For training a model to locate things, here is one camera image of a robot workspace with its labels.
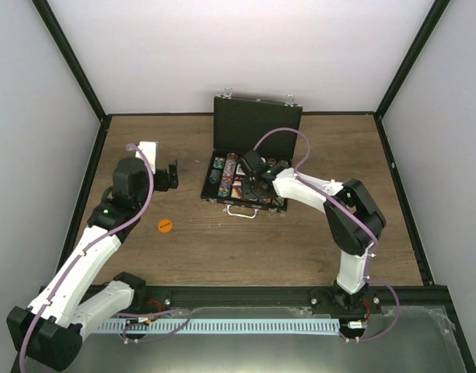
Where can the light blue slotted cable duct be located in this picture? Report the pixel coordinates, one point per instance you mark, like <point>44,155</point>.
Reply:
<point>226,326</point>

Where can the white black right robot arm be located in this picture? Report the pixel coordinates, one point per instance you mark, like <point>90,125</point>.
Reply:
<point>354,220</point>

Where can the black poker chip case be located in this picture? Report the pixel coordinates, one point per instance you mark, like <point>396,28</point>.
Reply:
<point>239,124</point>

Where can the orange round button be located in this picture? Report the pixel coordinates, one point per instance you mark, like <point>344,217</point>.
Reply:
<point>165,225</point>

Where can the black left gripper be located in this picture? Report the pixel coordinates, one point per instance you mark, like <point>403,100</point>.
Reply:
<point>165,183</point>

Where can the red black triangular token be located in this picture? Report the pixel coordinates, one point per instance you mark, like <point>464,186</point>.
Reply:
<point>237,192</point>

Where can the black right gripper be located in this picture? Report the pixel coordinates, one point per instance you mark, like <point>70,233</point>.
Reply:
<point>247,194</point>

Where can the short poker chip stack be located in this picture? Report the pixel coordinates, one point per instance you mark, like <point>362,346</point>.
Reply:
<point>218,163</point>

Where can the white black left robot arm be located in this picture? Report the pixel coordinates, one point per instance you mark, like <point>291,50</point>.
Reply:
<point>52,328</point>

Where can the blue white card deck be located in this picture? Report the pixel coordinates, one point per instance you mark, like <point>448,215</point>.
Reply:
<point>239,171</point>

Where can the black front mounting rail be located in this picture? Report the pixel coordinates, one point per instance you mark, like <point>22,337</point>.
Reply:
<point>320,299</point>

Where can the poker chip row right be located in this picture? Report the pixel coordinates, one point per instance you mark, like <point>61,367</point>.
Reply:
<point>280,201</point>

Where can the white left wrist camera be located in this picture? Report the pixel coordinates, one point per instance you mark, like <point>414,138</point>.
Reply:
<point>150,150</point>

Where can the tall poker chip row left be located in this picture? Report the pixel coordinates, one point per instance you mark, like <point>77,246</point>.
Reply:
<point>228,173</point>

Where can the black round cup in case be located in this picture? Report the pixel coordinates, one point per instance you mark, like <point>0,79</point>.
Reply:
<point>215,176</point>

